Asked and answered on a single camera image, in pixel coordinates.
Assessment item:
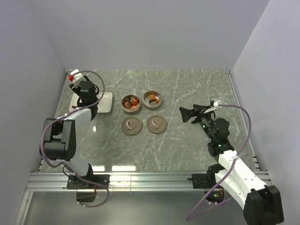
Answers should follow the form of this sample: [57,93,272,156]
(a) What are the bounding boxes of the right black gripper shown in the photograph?
[180,104,216,142]

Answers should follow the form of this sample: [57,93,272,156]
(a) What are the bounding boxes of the brown tin lid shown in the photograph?
[121,116,143,136]
[146,115,167,134]

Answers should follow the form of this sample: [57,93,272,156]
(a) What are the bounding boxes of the orange fried nugget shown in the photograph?
[149,94,160,103]

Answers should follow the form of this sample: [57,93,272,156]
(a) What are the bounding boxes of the braised pork pieces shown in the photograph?
[131,97,139,105]

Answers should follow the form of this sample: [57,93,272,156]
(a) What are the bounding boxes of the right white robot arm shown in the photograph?
[179,100,284,225]

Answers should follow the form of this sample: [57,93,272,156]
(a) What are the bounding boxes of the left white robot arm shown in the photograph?
[39,81,99,188]

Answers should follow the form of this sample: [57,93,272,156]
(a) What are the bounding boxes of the white square plate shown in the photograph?
[68,91,113,114]

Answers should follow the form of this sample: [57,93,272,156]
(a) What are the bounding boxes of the left round metal tin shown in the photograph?
[121,95,141,115]

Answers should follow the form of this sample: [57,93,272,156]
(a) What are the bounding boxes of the round metal tin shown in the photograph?
[121,95,141,115]
[142,90,162,110]

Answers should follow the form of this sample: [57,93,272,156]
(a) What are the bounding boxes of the right round metal tin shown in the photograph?
[142,90,162,110]

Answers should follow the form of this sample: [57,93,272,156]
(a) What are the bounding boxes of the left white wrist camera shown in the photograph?
[68,69,86,88]

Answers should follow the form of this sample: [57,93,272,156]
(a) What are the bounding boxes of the aluminium frame rail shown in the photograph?
[14,170,275,225]

